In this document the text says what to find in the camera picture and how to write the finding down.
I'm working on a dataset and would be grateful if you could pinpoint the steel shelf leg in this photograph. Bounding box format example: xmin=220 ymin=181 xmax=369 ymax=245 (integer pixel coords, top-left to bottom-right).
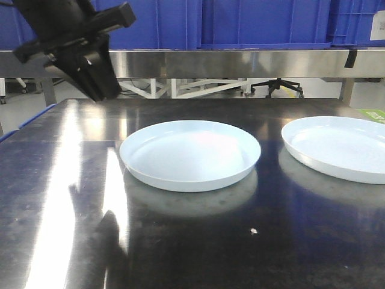
xmin=41 ymin=78 xmax=57 ymax=107
xmin=339 ymin=78 xmax=355 ymax=105

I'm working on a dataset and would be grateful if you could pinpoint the blue table edge trim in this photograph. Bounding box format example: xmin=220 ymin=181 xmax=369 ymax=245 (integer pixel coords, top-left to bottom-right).
xmin=0 ymin=104 xmax=57 ymax=142

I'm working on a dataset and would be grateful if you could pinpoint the blue plastic crate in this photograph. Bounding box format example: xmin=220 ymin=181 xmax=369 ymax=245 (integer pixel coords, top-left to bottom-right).
xmin=109 ymin=0 xmax=203 ymax=51
xmin=326 ymin=1 xmax=384 ymax=47
xmin=201 ymin=1 xmax=331 ymax=50

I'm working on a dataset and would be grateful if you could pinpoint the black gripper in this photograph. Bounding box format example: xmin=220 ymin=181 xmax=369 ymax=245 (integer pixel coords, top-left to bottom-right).
xmin=13 ymin=1 xmax=136 ymax=102

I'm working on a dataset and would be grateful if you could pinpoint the green floor sign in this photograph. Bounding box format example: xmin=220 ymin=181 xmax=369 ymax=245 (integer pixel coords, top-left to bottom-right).
xmin=357 ymin=109 xmax=385 ymax=124

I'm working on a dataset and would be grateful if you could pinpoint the black tape strip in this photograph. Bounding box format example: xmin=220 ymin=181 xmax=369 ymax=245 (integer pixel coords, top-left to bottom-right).
xmin=344 ymin=49 xmax=357 ymax=69

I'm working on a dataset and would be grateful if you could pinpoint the light blue plate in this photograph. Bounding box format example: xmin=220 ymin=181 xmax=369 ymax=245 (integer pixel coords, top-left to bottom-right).
xmin=119 ymin=120 xmax=262 ymax=193
xmin=281 ymin=116 xmax=384 ymax=185

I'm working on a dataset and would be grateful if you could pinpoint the blue plastic crate left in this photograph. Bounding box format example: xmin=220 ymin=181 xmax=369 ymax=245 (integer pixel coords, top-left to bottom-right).
xmin=109 ymin=0 xmax=203 ymax=51

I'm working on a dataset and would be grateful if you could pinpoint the steel shelf leg right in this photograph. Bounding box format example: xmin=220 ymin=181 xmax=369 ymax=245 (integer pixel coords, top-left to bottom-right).
xmin=339 ymin=78 xmax=355 ymax=105

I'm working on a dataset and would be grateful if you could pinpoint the blue plastic crate centre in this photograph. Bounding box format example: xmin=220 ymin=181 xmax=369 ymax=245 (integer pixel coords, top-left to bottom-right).
xmin=201 ymin=1 xmax=331 ymax=50

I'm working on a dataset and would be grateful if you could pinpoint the blue plastic crate right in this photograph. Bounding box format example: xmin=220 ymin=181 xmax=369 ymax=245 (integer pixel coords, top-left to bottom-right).
xmin=326 ymin=1 xmax=384 ymax=47

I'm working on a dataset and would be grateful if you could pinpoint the white metal frame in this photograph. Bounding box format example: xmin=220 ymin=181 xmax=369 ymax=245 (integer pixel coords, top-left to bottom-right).
xmin=120 ymin=78 xmax=251 ymax=99

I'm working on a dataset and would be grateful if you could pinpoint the steel shelf leg left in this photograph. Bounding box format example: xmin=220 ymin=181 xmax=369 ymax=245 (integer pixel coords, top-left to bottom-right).
xmin=41 ymin=78 xmax=57 ymax=107

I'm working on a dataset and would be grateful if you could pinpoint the black office chair base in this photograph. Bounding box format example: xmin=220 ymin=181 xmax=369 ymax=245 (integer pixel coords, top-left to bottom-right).
xmin=251 ymin=78 xmax=304 ymax=99

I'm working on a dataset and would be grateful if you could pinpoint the white paper label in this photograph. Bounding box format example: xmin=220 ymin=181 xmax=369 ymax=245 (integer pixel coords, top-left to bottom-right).
xmin=370 ymin=10 xmax=385 ymax=41

